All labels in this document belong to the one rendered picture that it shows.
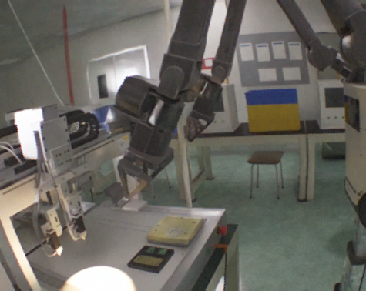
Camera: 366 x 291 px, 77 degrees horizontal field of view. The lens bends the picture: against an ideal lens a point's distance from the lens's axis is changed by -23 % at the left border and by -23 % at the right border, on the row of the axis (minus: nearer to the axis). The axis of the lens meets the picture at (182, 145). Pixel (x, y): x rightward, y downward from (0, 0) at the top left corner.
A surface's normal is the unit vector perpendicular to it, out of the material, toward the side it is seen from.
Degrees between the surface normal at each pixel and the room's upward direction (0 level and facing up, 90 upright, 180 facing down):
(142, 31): 90
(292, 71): 90
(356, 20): 90
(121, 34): 90
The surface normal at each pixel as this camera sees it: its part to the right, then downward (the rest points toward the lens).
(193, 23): -0.23, 0.23
